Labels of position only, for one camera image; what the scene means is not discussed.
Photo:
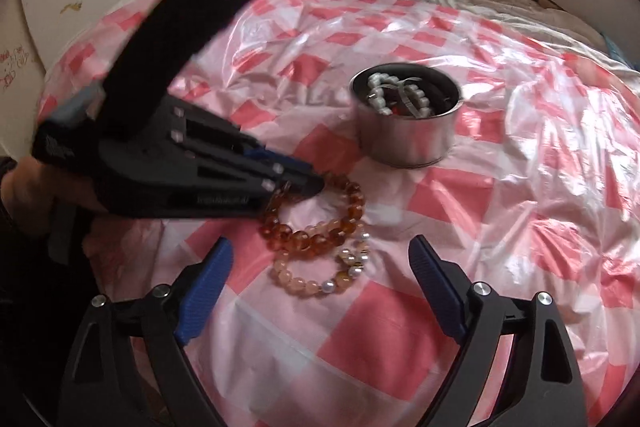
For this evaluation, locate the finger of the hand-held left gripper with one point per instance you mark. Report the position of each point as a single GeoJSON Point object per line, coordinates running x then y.
{"type": "Point", "coordinates": [300, 188]}
{"type": "Point", "coordinates": [280, 168]}

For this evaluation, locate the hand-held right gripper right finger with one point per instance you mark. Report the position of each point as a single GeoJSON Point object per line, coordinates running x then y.
{"type": "Point", "coordinates": [435, 282]}

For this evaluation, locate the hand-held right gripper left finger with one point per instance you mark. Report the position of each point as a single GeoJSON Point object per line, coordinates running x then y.
{"type": "Point", "coordinates": [207, 287]}

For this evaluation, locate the round metal tin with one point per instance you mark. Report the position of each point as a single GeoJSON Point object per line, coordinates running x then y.
{"type": "Point", "coordinates": [405, 142]}

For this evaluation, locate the silver bangle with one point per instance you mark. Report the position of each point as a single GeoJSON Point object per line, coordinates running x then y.
{"type": "Point", "coordinates": [407, 97]}

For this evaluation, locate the person's left hand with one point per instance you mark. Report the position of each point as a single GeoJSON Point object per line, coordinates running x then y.
{"type": "Point", "coordinates": [35, 187]}

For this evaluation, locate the pink checked plastic sheet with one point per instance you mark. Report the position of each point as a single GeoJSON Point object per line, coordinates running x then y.
{"type": "Point", "coordinates": [500, 207]}

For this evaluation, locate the white bedsheet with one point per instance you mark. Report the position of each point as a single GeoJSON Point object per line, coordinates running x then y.
{"type": "Point", "coordinates": [500, 12]}

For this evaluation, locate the blue plastic bag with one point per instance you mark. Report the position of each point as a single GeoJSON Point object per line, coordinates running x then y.
{"type": "Point", "coordinates": [612, 47]}

